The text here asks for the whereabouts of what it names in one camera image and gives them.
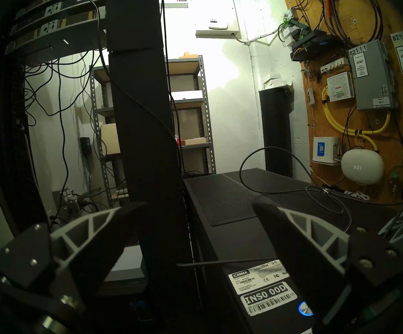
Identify grey electrical box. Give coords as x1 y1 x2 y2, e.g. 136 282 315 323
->
348 40 398 111

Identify grey metal shelf unit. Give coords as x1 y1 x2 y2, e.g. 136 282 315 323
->
90 55 216 205

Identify black network switch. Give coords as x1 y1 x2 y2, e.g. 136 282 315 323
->
290 29 338 62

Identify black server rack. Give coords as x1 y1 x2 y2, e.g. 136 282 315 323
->
0 0 202 334

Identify white flat device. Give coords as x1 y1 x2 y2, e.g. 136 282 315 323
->
104 245 146 283

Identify small white box stack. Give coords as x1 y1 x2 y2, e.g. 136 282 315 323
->
262 72 291 90

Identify black Dell rack server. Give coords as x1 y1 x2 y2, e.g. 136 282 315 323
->
13 0 106 24

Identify tall black cylinder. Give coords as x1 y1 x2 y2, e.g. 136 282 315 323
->
259 87 294 179

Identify white modem blue label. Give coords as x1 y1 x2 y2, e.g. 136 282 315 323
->
312 137 340 165

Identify white oval router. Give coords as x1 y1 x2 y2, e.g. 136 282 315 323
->
341 148 385 185

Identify white paper label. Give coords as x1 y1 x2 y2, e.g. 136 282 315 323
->
327 72 355 102

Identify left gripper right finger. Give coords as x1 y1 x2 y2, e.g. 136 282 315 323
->
252 202 351 323

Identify black workstation tower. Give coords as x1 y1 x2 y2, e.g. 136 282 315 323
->
184 168 403 334

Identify grey outlet box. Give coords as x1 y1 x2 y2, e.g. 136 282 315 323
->
60 187 80 207

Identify white wall panel box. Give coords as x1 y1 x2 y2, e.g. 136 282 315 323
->
191 0 241 37

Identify white terminal strip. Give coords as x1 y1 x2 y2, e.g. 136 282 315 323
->
320 57 349 74

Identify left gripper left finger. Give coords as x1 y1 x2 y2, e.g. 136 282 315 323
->
50 202 150 292

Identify thick yellow cable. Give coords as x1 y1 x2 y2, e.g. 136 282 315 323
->
322 86 392 151

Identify black USB cable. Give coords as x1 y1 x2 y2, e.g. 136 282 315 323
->
176 146 353 268

